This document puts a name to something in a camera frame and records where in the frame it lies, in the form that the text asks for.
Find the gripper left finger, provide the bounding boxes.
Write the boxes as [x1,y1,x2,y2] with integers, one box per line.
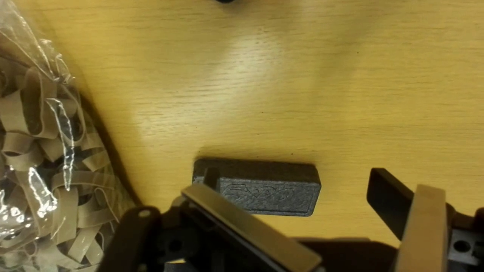
[181,165,323,272]

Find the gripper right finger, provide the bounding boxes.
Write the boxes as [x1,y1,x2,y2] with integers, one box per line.
[367,166,451,272]

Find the dark grey rectangular block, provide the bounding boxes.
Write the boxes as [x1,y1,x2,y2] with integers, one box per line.
[193,157,324,219]

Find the clear bag of rubber bands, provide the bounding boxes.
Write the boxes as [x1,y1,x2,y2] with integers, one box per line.
[0,0,141,272]

